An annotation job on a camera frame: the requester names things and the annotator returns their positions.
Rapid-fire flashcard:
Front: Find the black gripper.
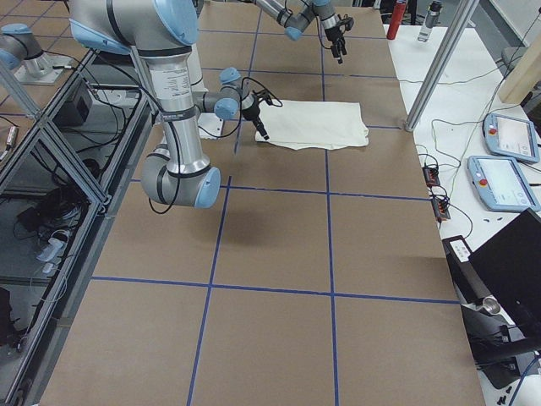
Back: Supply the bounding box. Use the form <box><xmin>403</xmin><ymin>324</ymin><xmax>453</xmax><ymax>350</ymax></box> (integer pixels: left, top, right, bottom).
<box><xmin>241</xmin><ymin>95</ymin><xmax>270</xmax><ymax>140</ymax></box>
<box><xmin>323</xmin><ymin>23</ymin><xmax>347</xmax><ymax>64</ymax></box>

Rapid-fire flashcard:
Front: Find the cream long-sleeve cat T-shirt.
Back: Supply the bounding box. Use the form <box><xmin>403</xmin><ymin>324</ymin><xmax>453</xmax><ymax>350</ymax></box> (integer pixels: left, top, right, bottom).
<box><xmin>254</xmin><ymin>100</ymin><xmax>369</xmax><ymax>151</ymax></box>

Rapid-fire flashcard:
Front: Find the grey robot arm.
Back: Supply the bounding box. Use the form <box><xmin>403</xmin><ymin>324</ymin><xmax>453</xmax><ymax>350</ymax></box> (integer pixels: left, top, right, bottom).
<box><xmin>249</xmin><ymin>0</ymin><xmax>354</xmax><ymax>64</ymax></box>
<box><xmin>70</xmin><ymin>1</ymin><xmax>267</xmax><ymax>208</ymax></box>

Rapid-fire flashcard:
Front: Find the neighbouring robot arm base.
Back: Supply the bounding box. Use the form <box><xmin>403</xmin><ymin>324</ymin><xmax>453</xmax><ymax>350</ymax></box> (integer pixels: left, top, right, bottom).
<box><xmin>1</xmin><ymin>23</ymin><xmax>72</xmax><ymax>85</ymax></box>

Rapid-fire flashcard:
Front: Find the red water bottle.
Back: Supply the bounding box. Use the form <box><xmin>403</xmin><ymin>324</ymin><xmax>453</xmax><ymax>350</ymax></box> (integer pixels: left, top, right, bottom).
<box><xmin>386</xmin><ymin>0</ymin><xmax>407</xmax><ymax>41</ymax></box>

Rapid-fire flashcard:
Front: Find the clear water bottle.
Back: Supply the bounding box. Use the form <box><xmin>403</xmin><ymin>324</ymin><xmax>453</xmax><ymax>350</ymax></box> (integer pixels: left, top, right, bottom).
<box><xmin>417</xmin><ymin>0</ymin><xmax>443</xmax><ymax>42</ymax></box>

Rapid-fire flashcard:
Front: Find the black power strip with plugs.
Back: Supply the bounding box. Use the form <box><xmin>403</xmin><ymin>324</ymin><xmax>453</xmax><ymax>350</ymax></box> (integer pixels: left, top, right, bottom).
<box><xmin>422</xmin><ymin>165</ymin><xmax>441</xmax><ymax>188</ymax></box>

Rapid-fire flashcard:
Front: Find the far blue teach pendant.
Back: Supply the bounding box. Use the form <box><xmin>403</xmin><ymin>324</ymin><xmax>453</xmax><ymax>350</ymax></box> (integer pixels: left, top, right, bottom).
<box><xmin>483</xmin><ymin>113</ymin><xmax>540</xmax><ymax>163</ymax></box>

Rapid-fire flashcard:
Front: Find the blue teach pendant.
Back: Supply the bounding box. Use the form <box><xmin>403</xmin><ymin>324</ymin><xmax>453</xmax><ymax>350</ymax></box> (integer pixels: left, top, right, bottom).
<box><xmin>483</xmin><ymin>113</ymin><xmax>540</xmax><ymax>163</ymax></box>
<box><xmin>467</xmin><ymin>156</ymin><xmax>540</xmax><ymax>212</ymax></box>

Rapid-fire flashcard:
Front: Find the near blue teach pendant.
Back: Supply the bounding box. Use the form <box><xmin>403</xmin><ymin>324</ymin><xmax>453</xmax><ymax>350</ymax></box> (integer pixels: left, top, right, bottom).
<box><xmin>467</xmin><ymin>156</ymin><xmax>540</xmax><ymax>212</ymax></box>

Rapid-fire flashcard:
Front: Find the dark box with white label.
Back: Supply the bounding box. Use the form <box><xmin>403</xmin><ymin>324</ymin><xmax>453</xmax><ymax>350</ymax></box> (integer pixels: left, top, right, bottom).
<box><xmin>442</xmin><ymin>235</ymin><xmax>490</xmax><ymax>305</ymax></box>

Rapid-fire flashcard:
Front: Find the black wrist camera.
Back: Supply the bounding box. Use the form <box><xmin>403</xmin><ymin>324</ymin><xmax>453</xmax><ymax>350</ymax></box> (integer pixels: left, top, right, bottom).
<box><xmin>336</xmin><ymin>14</ymin><xmax>354</xmax><ymax>31</ymax></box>
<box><xmin>252</xmin><ymin>89</ymin><xmax>283</xmax><ymax>107</ymax></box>

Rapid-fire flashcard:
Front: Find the aluminium frame post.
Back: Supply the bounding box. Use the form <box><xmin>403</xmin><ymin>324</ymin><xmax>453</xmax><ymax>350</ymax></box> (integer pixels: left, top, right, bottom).
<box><xmin>404</xmin><ymin>0</ymin><xmax>479</xmax><ymax>132</ymax></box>

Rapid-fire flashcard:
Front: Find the aluminium table side frame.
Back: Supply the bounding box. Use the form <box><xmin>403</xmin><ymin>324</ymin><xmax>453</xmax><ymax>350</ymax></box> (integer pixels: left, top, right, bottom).
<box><xmin>1</xmin><ymin>52</ymin><xmax>156</xmax><ymax>405</ymax></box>

